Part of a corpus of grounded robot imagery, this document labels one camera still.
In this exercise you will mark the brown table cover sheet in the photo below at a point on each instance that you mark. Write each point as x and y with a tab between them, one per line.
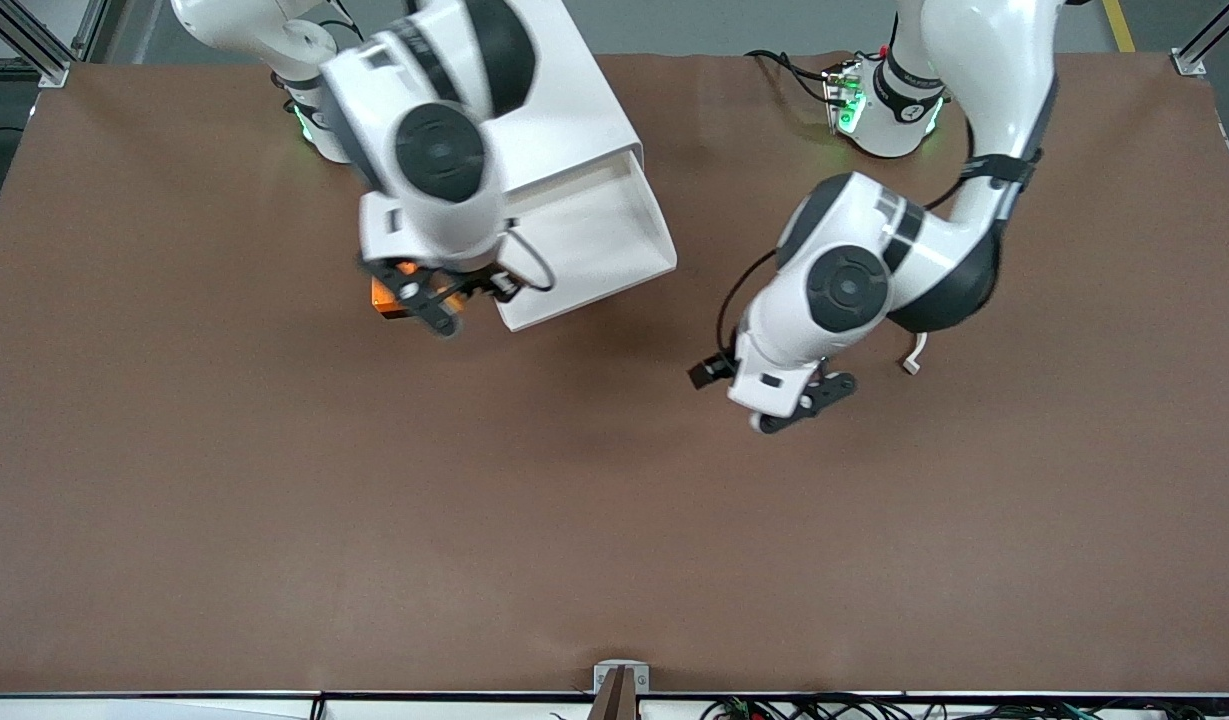
574	500

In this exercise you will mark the brown wedge post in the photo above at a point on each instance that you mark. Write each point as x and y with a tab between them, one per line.
619	700

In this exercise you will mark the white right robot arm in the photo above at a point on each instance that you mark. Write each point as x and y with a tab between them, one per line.
434	120

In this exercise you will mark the white semicircular pipe clamp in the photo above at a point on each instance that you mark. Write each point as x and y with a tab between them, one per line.
914	355

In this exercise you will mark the silver table edge bracket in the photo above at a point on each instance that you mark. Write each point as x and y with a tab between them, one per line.
604	675

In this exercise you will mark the yellow floor tape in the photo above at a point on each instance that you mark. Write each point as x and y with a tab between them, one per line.
1120	25

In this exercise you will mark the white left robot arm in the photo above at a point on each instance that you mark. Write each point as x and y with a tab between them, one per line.
974	150

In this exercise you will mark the aluminium frame profile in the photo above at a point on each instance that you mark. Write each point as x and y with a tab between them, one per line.
1199	50
34	45

